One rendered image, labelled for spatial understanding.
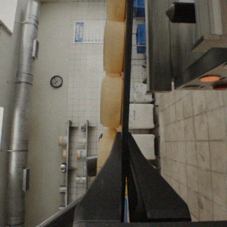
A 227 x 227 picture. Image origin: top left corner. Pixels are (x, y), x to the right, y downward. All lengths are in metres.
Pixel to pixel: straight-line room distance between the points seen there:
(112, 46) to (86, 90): 4.36
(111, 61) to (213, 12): 0.12
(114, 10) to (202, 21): 0.10
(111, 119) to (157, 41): 0.39
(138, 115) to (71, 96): 1.78
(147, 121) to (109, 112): 3.60
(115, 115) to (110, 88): 0.02
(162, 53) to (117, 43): 0.35
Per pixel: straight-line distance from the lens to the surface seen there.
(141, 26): 4.56
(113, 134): 0.22
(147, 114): 3.76
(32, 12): 4.54
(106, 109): 0.15
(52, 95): 4.67
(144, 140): 3.70
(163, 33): 0.53
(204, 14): 0.23
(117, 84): 0.16
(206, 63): 0.34
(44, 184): 4.67
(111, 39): 0.16
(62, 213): 0.68
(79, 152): 4.09
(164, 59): 0.50
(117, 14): 0.20
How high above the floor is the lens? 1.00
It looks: 1 degrees down
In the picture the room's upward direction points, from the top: 90 degrees counter-clockwise
